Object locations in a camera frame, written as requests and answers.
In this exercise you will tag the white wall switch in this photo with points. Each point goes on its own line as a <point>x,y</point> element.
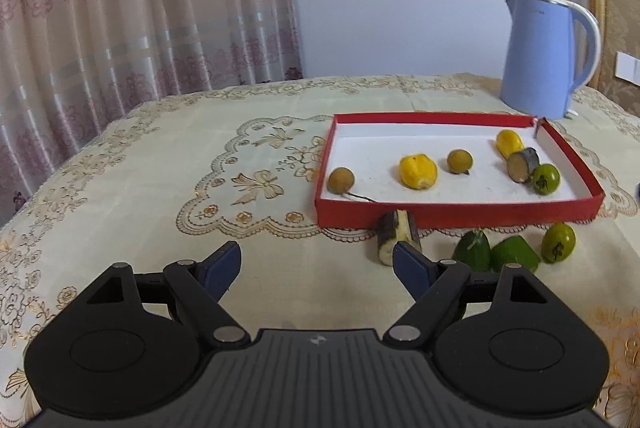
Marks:
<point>627,68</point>

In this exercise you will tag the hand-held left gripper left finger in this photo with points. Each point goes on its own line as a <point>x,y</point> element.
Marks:
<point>222,265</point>

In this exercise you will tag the red shallow box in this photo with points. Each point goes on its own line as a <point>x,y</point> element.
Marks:
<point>450,214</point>

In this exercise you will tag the pink patterned curtain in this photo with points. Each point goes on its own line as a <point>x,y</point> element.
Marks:
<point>125,8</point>

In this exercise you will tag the blue electric kettle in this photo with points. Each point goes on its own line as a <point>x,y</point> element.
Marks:
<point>540,58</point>

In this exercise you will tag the dark sugarcane piece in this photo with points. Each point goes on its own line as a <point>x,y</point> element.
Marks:
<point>522,164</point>

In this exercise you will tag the green fruit wedge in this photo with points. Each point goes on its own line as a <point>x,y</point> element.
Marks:
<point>515,253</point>
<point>472,250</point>

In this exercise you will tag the long sugarcane piece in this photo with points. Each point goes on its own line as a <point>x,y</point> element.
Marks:
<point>395,233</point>

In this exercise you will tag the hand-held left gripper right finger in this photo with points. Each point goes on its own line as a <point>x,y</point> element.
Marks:
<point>410,265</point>

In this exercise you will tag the beige embroidered tablecloth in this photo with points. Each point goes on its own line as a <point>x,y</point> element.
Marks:
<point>150,188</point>

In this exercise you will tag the brown longan with stem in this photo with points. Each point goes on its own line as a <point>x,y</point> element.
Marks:
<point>341,180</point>

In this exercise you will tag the yellow fruit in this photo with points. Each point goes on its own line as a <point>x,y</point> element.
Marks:
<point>509,142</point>
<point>417,172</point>

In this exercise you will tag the green round fruit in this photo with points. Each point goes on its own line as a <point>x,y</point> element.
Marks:
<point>546,178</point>
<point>558,243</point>

